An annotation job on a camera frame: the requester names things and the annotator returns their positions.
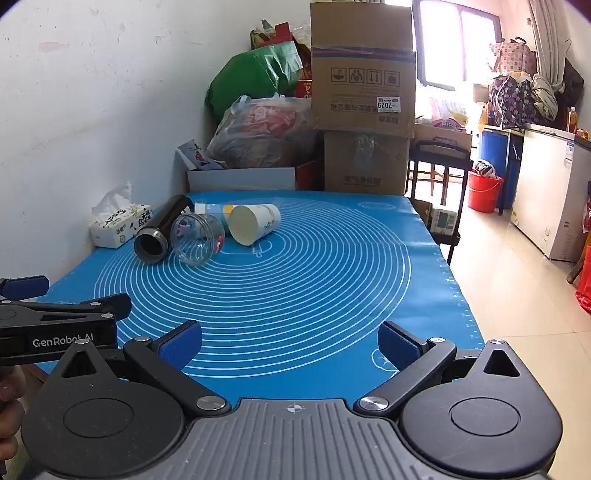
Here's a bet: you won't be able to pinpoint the small cardboard box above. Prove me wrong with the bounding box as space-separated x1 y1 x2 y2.
323 130 412 196

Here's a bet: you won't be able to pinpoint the green plastic bag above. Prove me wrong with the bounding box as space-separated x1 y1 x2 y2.
205 41 304 124

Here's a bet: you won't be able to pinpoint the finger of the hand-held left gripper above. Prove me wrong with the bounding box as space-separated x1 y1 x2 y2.
0 292 133 326
0 275 51 302

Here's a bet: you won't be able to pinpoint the large taped cardboard box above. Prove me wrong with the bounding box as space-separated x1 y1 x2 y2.
309 2 417 138

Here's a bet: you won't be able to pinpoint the white paper cup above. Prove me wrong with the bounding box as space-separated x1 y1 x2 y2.
229 203 282 246

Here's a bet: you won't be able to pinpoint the black chair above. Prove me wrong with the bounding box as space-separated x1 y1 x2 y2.
406 138 475 209

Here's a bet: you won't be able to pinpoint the white chest freezer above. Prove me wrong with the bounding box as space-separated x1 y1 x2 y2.
510 122 591 265

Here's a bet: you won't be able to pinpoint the dark framed window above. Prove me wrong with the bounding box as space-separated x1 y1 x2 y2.
410 0 502 92

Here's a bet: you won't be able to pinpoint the red box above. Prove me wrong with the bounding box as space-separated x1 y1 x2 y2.
295 158 325 191

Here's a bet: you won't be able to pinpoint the grey bundled clothes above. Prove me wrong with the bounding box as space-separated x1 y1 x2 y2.
530 71 567 123

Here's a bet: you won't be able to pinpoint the black thermos cup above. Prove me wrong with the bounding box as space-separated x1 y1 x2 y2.
133 194 195 264

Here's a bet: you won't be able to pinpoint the plaid storage bag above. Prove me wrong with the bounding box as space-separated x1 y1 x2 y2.
489 38 537 75

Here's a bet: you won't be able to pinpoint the blue plastic barrel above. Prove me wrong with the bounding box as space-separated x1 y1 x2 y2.
479 128 523 211

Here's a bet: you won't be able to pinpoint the blue silicone baking mat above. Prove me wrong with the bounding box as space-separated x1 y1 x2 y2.
34 189 486 403

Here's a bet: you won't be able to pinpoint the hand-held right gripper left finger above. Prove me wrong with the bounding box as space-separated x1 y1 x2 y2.
59 320 230 421

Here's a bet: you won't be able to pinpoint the white tissue pack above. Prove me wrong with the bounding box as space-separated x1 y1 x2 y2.
88 182 153 249

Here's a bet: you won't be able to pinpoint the person's left hand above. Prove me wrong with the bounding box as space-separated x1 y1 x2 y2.
0 368 27 463

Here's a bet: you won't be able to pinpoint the pink printed bag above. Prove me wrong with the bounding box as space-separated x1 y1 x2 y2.
429 114 468 135

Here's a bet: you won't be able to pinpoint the purple floral bag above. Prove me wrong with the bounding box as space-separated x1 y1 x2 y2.
488 75 539 129

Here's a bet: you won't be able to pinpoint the clear glass cup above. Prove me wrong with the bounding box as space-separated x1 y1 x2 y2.
170 213 226 268

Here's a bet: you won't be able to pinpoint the clear plastic bag of clothes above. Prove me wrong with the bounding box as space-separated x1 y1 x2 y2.
205 93 320 170

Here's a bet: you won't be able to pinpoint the flat cardboard box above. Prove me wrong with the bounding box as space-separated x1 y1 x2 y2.
413 123 474 160

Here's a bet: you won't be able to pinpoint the red plastic bag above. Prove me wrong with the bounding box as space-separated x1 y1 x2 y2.
574 271 591 315

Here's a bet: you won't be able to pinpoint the red plastic bucket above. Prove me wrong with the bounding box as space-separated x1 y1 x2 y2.
467 169 504 213

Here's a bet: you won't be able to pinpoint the white printed packet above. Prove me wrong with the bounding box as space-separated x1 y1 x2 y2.
175 140 225 172

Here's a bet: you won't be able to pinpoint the beige curtain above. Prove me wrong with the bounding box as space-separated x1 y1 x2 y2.
527 0 568 80

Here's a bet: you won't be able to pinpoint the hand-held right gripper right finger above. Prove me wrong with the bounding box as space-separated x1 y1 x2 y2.
353 320 523 420

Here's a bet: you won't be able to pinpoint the white electronic monitor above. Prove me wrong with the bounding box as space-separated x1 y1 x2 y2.
429 208 461 237

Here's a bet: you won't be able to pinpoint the white flat box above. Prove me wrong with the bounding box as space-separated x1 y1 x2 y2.
187 165 297 194

